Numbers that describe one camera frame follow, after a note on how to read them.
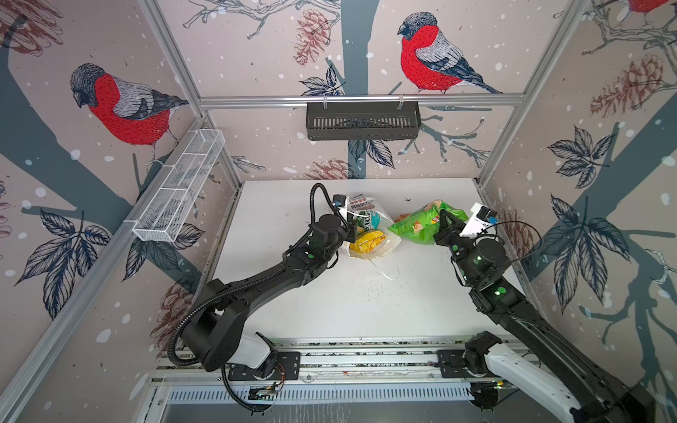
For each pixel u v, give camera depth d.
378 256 0.84
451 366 0.72
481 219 0.59
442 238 0.63
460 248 0.61
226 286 0.45
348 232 0.69
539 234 0.85
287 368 0.73
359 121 1.04
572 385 0.43
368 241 0.87
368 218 0.96
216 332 0.42
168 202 0.74
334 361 0.76
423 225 0.70
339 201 0.70
